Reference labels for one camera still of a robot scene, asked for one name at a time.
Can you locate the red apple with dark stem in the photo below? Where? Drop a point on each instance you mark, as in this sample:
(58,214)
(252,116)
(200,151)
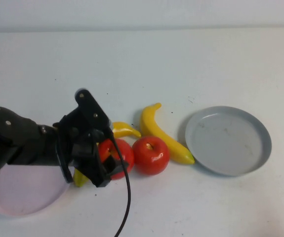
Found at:
(127,153)
(151,158)

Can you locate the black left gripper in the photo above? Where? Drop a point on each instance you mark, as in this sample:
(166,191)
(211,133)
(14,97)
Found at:
(75,138)

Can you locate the short yellow banana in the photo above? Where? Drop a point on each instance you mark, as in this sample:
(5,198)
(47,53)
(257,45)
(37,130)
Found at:
(156,134)

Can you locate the pink round plate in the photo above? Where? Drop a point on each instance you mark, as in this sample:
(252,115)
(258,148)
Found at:
(23,192)

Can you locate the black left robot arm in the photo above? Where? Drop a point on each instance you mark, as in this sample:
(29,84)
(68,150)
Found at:
(13,138)

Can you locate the grey round plate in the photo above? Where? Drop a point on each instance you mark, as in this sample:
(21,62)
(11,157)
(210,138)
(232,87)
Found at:
(228,143)

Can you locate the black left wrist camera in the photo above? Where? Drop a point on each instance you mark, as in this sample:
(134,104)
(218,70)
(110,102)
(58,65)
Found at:
(90,108)

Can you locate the long curved yellow banana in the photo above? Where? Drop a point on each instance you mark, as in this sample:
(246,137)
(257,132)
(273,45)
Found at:
(124,129)

